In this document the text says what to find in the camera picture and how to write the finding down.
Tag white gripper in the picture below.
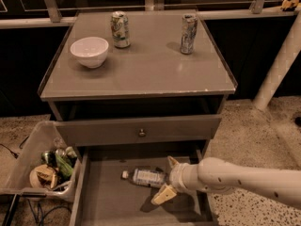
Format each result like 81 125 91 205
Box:
150 155 199 205

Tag blue plastic water bottle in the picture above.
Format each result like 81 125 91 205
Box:
121 169 168 188

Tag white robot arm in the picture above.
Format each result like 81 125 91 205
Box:
151 156 301 209

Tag brass drawer knob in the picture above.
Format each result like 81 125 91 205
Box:
138 129 147 137

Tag grey top drawer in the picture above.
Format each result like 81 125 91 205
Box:
56 115 221 146

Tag grey open middle drawer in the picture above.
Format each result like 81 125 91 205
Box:
70 142 217 226

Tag grey cabinet with glass top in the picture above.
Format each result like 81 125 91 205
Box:
40 10 237 122

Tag green chip bag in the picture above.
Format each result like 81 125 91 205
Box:
55 154 73 180

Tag clear plastic bin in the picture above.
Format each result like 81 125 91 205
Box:
0 121 81 202

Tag round tan food container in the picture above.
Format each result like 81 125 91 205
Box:
29 164 58 189

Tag white ceramic bowl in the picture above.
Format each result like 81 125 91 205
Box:
70 37 109 69

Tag white blue slim can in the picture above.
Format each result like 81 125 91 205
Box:
181 14 198 55

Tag green soda can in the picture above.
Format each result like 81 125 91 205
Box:
110 11 131 48

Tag yellow object on ledge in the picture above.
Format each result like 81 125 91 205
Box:
281 0 299 11

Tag metal window rail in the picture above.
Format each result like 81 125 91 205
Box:
0 0 301 30

